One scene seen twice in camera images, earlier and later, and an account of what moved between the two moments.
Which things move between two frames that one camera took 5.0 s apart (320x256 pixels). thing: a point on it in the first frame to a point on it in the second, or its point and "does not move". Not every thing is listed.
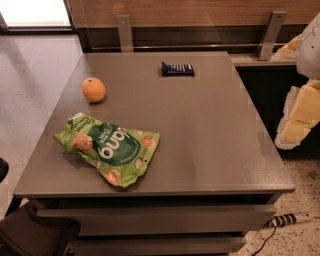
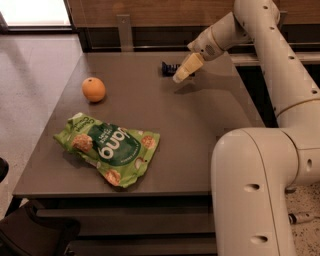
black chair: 24,232 does not move
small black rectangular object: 177,70 does not move
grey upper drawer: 191,220 does not move
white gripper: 310,50 to 204,45
